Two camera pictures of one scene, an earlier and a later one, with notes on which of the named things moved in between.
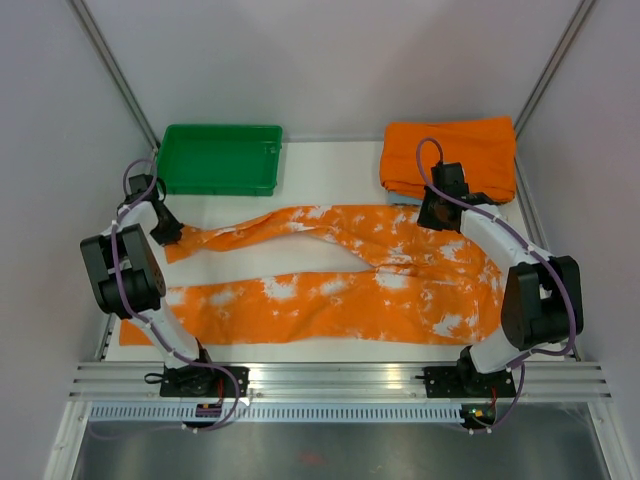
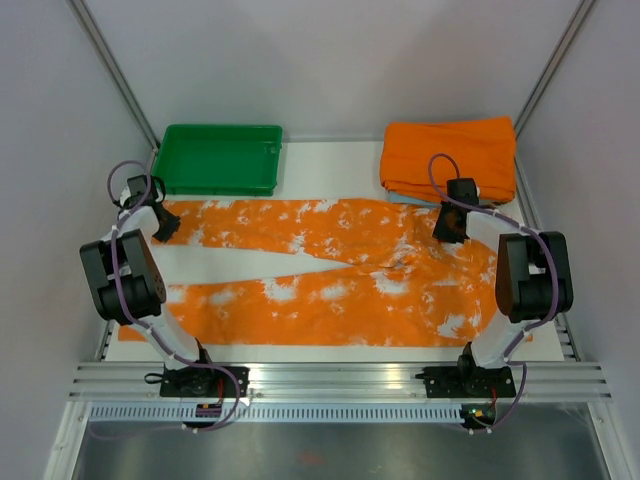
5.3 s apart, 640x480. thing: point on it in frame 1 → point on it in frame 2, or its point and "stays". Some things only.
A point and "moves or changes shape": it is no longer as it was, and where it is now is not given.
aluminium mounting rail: x=542 y=380 stays
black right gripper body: x=429 y=216 → x=443 y=230
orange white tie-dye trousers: x=424 y=284 moves or changes shape
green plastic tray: x=219 y=160 stays
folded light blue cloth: x=398 y=198 stays
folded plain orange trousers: x=486 y=147 stays
